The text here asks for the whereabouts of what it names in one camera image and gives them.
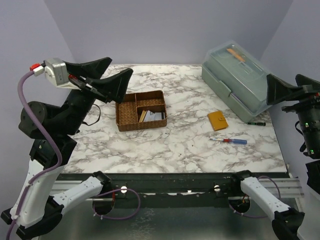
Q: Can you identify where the clear lid plastic toolbox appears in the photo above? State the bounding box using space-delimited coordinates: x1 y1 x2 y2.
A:
201 40 270 123

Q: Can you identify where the aluminium rail frame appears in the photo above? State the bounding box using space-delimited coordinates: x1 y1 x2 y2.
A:
50 178 305 199

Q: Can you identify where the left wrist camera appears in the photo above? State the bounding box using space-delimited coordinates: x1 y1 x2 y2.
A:
29 58 79 90

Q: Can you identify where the red blue screwdriver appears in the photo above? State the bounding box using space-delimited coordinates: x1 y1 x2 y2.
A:
209 138 248 145

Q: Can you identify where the yellow leather card holder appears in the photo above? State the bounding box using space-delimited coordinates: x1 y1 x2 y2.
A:
207 110 229 131

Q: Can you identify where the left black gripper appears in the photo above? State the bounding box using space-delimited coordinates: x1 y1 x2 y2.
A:
62 56 135 134

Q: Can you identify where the orange tool inside toolbox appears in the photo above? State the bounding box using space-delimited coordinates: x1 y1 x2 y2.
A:
226 48 246 62

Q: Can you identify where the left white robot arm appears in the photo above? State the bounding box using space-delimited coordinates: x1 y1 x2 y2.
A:
0 57 133 240

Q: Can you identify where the small black green screwdriver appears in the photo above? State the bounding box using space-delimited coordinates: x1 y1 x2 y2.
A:
240 122 266 127

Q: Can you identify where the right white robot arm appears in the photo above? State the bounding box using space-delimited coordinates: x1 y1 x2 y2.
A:
230 74 320 240

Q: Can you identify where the brown woven basket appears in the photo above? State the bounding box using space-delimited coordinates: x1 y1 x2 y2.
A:
115 90 167 132

